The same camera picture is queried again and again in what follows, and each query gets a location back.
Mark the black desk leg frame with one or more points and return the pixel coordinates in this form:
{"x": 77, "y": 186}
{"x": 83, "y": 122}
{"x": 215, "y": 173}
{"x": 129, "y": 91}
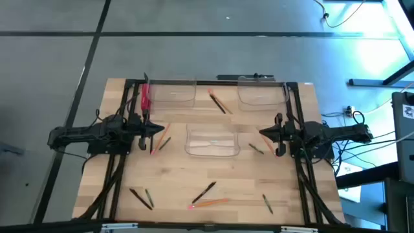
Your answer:
{"x": 372, "y": 83}

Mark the clear plastic bin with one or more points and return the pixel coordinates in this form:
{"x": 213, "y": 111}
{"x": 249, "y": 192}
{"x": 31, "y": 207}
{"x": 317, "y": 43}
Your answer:
{"x": 278, "y": 97}
{"x": 211, "y": 140}
{"x": 184, "y": 94}

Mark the black aluminium frame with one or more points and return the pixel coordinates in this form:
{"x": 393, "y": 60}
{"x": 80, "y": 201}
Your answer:
{"x": 203, "y": 83}

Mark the silver metal bracket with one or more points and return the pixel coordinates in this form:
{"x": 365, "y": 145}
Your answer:
{"x": 119, "y": 226}
{"x": 299, "y": 229}

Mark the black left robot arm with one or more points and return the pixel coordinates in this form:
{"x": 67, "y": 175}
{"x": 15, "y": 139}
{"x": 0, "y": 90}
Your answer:
{"x": 74, "y": 134}

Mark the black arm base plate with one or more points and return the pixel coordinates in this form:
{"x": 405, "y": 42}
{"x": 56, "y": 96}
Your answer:
{"x": 323, "y": 154}
{"x": 97, "y": 150}

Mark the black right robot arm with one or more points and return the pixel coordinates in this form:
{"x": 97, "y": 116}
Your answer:
{"x": 343, "y": 132}

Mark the white paper sheet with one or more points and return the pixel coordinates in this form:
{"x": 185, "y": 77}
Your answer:
{"x": 351, "y": 194}

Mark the black beam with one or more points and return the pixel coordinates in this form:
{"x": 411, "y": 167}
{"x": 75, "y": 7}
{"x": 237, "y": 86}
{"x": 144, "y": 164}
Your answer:
{"x": 365, "y": 176}

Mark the red stapler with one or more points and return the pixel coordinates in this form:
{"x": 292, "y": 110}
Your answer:
{"x": 145, "y": 97}

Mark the dark cabinet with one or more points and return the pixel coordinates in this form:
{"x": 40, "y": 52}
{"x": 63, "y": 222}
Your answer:
{"x": 398, "y": 207}

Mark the grey cabinet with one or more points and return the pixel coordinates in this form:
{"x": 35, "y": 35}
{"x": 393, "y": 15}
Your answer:
{"x": 404, "y": 145}

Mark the green pen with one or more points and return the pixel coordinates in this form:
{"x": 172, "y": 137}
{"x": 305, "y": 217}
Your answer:
{"x": 267, "y": 204}
{"x": 149, "y": 198}

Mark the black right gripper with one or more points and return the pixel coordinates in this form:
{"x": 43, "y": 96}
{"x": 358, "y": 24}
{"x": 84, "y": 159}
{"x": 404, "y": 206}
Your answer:
{"x": 283, "y": 134}

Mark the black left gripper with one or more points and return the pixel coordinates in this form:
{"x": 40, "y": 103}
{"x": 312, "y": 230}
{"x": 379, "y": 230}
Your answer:
{"x": 139, "y": 128}

